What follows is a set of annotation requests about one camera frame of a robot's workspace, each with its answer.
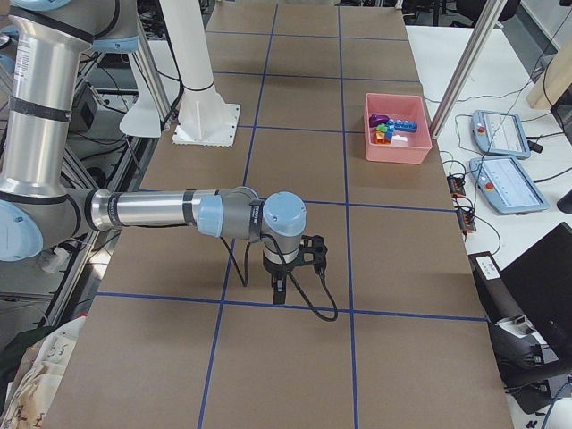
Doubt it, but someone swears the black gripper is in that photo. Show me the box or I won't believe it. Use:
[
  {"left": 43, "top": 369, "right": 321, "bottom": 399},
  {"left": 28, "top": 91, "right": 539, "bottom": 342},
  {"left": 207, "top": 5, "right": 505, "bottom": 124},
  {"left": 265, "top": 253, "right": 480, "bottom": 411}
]
[{"left": 263, "top": 255, "right": 295, "bottom": 305}]

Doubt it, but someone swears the orange toy block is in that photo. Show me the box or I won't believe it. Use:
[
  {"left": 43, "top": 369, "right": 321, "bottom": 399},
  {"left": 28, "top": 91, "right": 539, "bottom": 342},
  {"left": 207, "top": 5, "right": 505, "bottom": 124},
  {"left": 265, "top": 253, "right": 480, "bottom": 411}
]
[{"left": 374, "top": 132, "right": 391, "bottom": 145}]

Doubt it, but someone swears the purple toy block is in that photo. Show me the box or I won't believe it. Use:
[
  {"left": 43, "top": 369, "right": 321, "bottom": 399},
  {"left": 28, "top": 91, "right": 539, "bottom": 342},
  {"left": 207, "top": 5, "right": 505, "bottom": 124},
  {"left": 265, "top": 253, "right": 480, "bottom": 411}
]
[{"left": 368, "top": 114, "right": 390, "bottom": 128}]

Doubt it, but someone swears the small blue toy block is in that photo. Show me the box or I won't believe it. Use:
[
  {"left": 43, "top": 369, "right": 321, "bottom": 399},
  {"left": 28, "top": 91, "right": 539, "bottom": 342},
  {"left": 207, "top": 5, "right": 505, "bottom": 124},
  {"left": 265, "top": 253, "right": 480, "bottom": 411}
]
[{"left": 384, "top": 127, "right": 395, "bottom": 144}]

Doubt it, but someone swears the long blue toy block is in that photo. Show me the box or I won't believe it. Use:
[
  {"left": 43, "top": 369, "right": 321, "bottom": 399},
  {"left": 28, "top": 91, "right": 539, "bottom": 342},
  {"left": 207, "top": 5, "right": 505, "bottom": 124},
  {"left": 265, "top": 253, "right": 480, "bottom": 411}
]
[{"left": 393, "top": 120, "right": 417, "bottom": 133}]

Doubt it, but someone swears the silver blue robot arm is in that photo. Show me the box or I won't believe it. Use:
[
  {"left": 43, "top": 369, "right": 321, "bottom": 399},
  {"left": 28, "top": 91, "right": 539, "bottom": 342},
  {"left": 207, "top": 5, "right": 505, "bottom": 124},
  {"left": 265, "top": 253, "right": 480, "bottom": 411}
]
[{"left": 1, "top": 1, "right": 306, "bottom": 304}]

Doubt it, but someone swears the pink plastic box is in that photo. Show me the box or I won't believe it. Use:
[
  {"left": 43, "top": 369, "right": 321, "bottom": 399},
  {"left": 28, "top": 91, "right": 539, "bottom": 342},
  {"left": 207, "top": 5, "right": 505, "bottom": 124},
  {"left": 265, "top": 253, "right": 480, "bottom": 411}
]
[{"left": 364, "top": 93, "right": 433, "bottom": 164}]

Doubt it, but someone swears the lower orange usb hub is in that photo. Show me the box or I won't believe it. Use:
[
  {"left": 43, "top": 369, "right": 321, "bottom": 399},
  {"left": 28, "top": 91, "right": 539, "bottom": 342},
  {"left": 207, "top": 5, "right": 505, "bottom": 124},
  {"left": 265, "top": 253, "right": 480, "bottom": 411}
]
[{"left": 456, "top": 206, "right": 476, "bottom": 235}]

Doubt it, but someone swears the orange usb hub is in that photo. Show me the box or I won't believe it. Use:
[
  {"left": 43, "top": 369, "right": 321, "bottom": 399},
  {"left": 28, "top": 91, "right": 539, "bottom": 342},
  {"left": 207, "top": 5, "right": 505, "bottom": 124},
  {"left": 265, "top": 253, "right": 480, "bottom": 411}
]
[
  {"left": 456, "top": 206, "right": 476, "bottom": 235},
  {"left": 447, "top": 174, "right": 466, "bottom": 198}
]

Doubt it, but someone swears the upper orange usb hub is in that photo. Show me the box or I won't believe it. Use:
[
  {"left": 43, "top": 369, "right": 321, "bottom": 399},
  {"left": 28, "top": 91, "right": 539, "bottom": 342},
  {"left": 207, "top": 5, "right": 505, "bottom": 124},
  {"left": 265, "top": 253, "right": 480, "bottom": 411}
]
[{"left": 447, "top": 174, "right": 466, "bottom": 198}]

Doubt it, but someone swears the white paper sheet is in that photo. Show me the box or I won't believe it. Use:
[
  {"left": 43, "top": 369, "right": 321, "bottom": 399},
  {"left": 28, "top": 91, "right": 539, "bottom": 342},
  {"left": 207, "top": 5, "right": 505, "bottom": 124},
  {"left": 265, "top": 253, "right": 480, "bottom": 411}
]
[{"left": 120, "top": 80, "right": 162, "bottom": 138}]

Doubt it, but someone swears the lower teach pendant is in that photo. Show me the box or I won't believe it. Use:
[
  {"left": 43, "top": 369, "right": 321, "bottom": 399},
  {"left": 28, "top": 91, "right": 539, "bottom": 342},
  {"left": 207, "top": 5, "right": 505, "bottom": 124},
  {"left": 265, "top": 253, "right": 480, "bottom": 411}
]
[{"left": 469, "top": 156, "right": 550, "bottom": 215}]

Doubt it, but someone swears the teach pendant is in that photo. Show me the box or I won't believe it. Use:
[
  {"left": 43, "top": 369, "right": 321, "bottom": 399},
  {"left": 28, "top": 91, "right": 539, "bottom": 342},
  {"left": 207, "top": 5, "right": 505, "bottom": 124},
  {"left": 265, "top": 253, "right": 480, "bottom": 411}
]
[
  {"left": 472, "top": 110, "right": 531, "bottom": 159},
  {"left": 469, "top": 156, "right": 550, "bottom": 215}
]

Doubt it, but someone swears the cloth tote bag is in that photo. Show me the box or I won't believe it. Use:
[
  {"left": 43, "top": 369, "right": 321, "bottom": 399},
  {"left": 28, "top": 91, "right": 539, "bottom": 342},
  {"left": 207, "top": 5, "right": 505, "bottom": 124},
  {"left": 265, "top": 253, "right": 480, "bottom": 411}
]
[{"left": 1, "top": 314, "right": 87, "bottom": 428}]

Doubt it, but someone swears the upper teach pendant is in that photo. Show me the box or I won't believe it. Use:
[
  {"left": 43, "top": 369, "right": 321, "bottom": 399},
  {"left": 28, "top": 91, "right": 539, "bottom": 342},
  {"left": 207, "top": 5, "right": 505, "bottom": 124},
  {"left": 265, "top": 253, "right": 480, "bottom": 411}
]
[{"left": 472, "top": 110, "right": 531, "bottom": 159}]

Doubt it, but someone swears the wooden board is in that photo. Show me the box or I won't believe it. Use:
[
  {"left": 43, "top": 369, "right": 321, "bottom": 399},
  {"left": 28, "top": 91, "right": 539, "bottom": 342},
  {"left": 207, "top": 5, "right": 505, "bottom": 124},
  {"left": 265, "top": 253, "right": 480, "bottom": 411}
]
[{"left": 526, "top": 38, "right": 572, "bottom": 109}]

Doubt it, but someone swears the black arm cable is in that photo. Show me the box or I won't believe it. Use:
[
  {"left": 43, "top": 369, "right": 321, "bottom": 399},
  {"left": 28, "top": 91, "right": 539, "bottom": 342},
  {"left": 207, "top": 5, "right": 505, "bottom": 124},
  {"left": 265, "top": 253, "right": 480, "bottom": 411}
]
[{"left": 221, "top": 231, "right": 339, "bottom": 322}]

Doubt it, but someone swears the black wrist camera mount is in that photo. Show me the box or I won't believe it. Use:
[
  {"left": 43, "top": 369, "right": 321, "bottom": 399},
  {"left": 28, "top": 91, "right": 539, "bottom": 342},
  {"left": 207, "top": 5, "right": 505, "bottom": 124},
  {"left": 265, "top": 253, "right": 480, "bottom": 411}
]
[{"left": 299, "top": 235, "right": 328, "bottom": 275}]

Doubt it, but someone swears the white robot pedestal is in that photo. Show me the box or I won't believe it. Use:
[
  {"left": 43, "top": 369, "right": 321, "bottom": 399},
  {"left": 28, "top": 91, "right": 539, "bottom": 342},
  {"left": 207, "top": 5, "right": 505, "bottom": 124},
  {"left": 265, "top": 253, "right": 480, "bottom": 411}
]
[{"left": 160, "top": 0, "right": 240, "bottom": 147}]

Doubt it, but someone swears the aluminium frame post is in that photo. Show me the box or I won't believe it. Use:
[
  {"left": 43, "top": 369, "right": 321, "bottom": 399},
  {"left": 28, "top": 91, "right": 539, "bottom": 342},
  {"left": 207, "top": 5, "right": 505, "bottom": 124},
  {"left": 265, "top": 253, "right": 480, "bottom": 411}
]
[{"left": 429, "top": 0, "right": 508, "bottom": 139}]

